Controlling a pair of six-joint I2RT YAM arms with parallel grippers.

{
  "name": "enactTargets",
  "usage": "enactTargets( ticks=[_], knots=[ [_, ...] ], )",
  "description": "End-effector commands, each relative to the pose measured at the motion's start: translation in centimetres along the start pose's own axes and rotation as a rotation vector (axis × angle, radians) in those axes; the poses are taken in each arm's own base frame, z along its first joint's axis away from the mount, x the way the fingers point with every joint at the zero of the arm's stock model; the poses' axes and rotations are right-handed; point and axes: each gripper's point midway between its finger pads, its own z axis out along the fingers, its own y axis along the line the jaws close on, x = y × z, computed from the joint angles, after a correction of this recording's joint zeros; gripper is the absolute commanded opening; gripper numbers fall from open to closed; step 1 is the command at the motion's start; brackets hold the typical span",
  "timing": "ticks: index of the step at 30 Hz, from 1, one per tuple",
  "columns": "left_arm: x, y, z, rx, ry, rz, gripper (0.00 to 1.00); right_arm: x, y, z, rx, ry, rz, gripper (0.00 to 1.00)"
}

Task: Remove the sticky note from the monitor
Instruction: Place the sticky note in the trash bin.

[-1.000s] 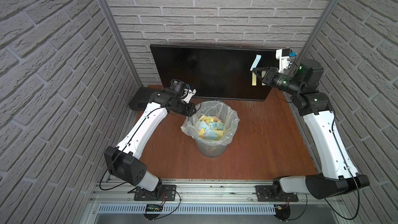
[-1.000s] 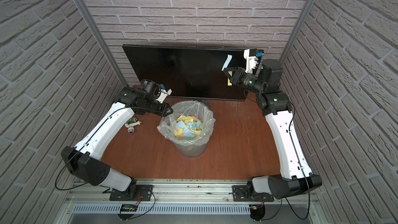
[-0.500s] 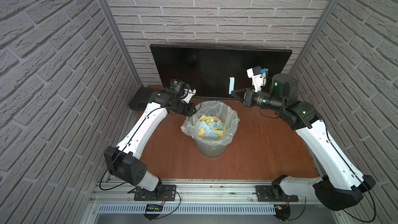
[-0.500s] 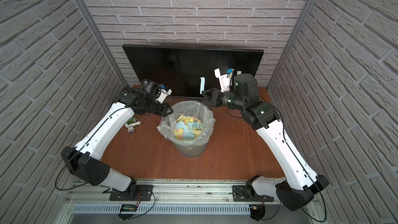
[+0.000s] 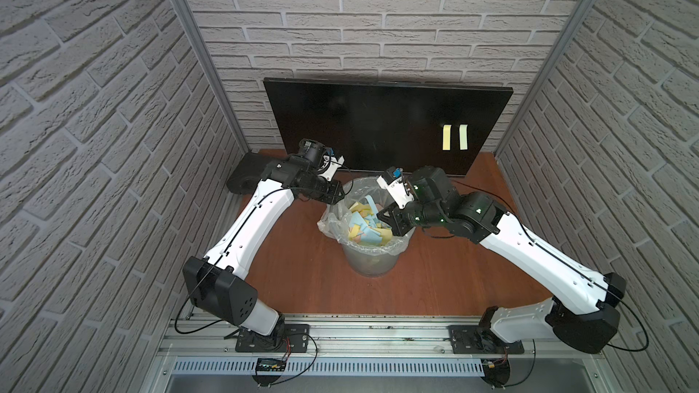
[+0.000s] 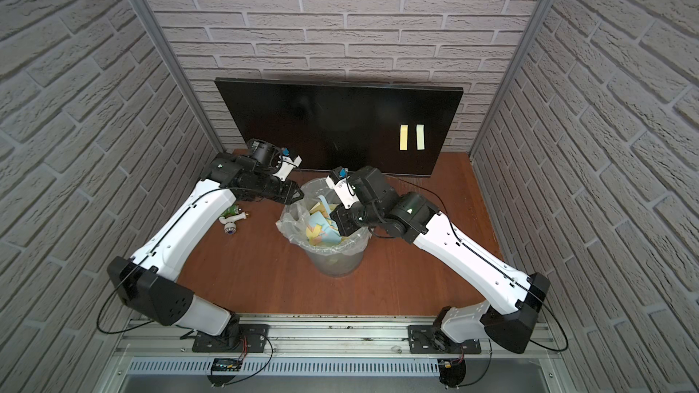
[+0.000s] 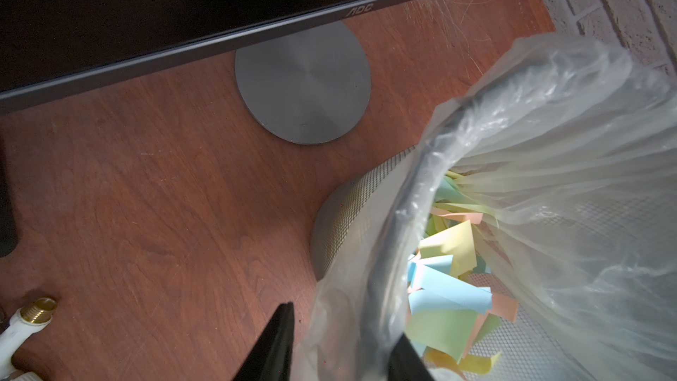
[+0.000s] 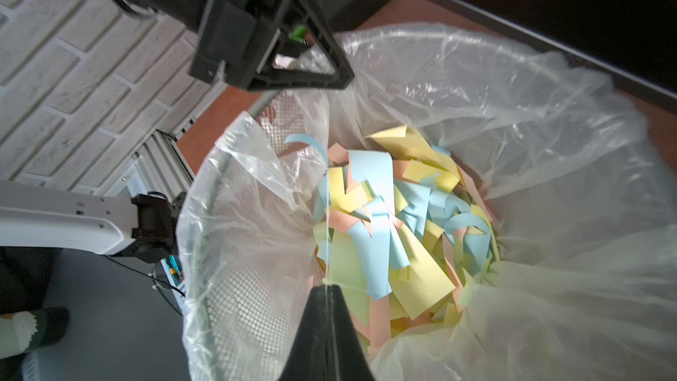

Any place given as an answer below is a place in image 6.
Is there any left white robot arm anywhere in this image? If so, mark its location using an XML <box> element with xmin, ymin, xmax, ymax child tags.
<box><xmin>107</xmin><ymin>139</ymin><xmax>303</xmax><ymax>336</ymax></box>

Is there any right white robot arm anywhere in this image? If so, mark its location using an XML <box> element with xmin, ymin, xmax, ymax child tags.
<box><xmin>326</xmin><ymin>167</ymin><xmax>550</xmax><ymax>354</ymax></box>

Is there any pile of discarded sticky notes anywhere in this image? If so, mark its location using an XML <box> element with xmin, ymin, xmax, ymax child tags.
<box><xmin>306</xmin><ymin>195</ymin><xmax>342</xmax><ymax>247</ymax></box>

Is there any black flat monitor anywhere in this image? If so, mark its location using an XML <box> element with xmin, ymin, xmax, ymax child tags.
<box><xmin>214</xmin><ymin>78</ymin><xmax>464</xmax><ymax>176</ymax></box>

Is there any yellow sticky note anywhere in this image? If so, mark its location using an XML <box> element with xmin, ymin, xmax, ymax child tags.
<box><xmin>400</xmin><ymin>125</ymin><xmax>409</xmax><ymax>151</ymax></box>

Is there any light green sticky note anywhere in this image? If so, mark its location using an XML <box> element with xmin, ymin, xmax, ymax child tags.
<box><xmin>416</xmin><ymin>124</ymin><xmax>425</xmax><ymax>151</ymax></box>

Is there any clear plastic bin liner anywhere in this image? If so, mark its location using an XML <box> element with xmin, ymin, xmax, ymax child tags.
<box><xmin>276</xmin><ymin>178</ymin><xmax>371</xmax><ymax>249</ymax></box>

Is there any mesh waste bin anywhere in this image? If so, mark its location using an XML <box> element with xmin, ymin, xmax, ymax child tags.
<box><xmin>303</xmin><ymin>241</ymin><xmax>368</xmax><ymax>278</ymax></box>

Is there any small green circuit board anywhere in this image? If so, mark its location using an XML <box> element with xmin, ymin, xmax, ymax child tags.
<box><xmin>211</xmin><ymin>358</ymin><xmax>243</xmax><ymax>374</ymax></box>

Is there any round black connector board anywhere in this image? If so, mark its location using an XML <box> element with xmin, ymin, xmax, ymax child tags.
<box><xmin>438</xmin><ymin>360</ymin><xmax>467</xmax><ymax>389</ymax></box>

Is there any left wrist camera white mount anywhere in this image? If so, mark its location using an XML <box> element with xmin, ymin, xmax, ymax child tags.
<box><xmin>273</xmin><ymin>147</ymin><xmax>302</xmax><ymax>181</ymax></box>

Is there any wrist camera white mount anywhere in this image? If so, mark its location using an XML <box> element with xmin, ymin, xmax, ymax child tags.
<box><xmin>326</xmin><ymin>167</ymin><xmax>360</xmax><ymax>209</ymax></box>
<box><xmin>273</xmin><ymin>147</ymin><xmax>302</xmax><ymax>181</ymax></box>

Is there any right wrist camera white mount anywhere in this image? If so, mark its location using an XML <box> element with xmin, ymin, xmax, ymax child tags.
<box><xmin>326</xmin><ymin>167</ymin><xmax>360</xmax><ymax>209</ymax></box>

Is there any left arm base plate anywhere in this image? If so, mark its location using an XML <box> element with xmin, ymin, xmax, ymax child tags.
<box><xmin>192</xmin><ymin>322</ymin><xmax>269</xmax><ymax>354</ymax></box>

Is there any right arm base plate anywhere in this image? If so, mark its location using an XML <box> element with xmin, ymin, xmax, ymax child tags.
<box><xmin>407</xmin><ymin>325</ymin><xmax>482</xmax><ymax>356</ymax></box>

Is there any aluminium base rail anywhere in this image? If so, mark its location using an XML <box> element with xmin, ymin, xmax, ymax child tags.
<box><xmin>96</xmin><ymin>314</ymin><xmax>573</xmax><ymax>392</ymax></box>

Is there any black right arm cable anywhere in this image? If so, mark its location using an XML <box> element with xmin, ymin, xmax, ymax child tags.
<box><xmin>381</xmin><ymin>174</ymin><xmax>570</xmax><ymax>353</ymax></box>

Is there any left aluminium corner post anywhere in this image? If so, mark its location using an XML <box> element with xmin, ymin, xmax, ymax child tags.
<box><xmin>129</xmin><ymin>0</ymin><xmax>225</xmax><ymax>152</ymax></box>

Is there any aluminium corner post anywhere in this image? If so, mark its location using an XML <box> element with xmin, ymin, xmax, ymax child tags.
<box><xmin>129</xmin><ymin>0</ymin><xmax>225</xmax><ymax>152</ymax></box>
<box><xmin>468</xmin><ymin>0</ymin><xmax>577</xmax><ymax>156</ymax></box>

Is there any right aluminium corner post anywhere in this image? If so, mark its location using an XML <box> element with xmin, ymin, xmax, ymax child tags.
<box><xmin>468</xmin><ymin>0</ymin><xmax>577</xmax><ymax>156</ymax></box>

